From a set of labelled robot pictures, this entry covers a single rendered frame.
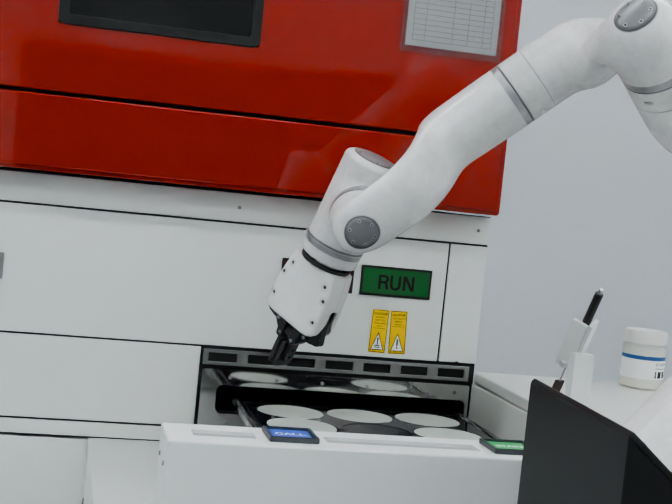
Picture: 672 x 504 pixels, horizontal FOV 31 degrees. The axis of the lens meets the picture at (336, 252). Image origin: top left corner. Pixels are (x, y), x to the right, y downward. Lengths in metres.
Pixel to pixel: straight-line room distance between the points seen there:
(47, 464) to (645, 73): 1.06
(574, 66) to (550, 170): 2.04
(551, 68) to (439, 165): 0.19
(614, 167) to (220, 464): 2.57
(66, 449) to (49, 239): 0.33
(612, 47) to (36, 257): 0.91
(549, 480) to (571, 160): 2.52
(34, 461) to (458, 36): 0.93
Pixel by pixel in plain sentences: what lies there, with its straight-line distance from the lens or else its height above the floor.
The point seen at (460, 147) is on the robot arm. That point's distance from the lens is 1.65.
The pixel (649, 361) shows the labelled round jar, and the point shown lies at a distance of 2.07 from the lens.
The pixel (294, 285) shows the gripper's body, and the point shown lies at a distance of 1.73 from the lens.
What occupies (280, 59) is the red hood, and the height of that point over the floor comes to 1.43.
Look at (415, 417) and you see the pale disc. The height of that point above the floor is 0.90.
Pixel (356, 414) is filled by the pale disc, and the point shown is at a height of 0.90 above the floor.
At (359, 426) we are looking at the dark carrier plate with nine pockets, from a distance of 1.81.
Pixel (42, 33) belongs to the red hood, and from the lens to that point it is 1.87.
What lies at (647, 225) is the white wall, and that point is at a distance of 3.80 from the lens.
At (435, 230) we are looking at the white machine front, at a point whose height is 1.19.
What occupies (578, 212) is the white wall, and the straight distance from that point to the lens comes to 3.70.
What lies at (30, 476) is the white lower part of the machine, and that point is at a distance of 1.97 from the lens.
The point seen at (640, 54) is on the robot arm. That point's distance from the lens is 1.50.
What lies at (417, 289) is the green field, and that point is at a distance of 2.00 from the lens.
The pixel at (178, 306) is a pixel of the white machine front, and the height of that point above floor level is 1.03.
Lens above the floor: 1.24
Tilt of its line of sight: 3 degrees down
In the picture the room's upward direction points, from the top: 6 degrees clockwise
